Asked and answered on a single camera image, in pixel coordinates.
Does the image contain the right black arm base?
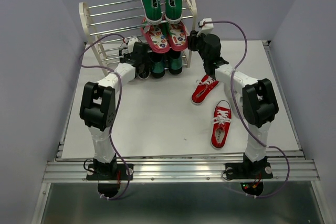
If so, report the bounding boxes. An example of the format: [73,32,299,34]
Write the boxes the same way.
[222,154,274,198]

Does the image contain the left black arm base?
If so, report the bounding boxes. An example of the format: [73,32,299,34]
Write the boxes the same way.
[83,157,134,200]

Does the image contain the teal suede shoe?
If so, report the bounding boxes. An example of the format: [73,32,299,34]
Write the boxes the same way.
[150,52,165,79]
[168,49,183,75]

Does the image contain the pink patterned slipper left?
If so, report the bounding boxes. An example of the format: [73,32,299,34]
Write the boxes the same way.
[140,18,170,54]

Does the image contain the pink patterned slipper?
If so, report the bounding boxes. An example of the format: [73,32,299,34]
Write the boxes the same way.
[140,18,170,54]
[167,22,188,51]

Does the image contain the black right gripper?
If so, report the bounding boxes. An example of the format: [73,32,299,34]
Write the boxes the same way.
[186,29,208,62]

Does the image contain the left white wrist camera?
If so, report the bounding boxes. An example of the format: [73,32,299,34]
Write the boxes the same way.
[127,36,140,53]

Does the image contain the teal suede shoe left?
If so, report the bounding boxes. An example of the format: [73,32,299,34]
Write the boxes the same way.
[150,52,165,79]

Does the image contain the green sneaker left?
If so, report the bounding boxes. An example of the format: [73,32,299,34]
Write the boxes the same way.
[140,0,162,25]

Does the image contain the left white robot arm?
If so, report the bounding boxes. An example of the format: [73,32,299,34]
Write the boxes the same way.
[79,37,148,179]

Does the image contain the black canvas sneaker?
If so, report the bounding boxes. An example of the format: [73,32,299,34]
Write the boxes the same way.
[119,46,129,57]
[137,64,150,80]

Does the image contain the cream metal shoe shelf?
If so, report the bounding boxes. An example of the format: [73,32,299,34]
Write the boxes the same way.
[78,0,197,68]

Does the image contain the red canvas sneaker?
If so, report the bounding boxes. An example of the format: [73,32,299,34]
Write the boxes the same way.
[191,74,219,105]
[211,100,232,149]

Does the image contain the pink patterned slipper right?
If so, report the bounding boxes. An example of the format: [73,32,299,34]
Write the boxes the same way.
[167,22,188,51]

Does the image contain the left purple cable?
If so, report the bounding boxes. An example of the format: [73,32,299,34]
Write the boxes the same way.
[78,34,133,201]

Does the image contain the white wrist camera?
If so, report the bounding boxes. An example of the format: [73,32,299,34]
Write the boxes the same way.
[197,18,214,36]
[127,36,140,53]

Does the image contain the aluminium table frame rail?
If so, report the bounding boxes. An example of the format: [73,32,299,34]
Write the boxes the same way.
[43,40,319,183]

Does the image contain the white sneaker under arm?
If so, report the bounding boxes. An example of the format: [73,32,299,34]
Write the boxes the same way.
[233,92,244,119]

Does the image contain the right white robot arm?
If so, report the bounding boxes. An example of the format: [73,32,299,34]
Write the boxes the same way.
[187,30,279,177]

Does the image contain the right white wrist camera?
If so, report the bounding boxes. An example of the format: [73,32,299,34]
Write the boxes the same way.
[197,18,214,36]

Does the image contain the teal suede shoe right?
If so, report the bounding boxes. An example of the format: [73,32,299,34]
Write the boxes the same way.
[168,49,183,75]

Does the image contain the green sneaker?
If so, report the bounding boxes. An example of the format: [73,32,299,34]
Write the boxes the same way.
[140,0,162,25]
[164,0,183,24]

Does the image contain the green sneaker right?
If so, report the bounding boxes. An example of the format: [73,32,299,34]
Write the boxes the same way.
[164,0,183,24]

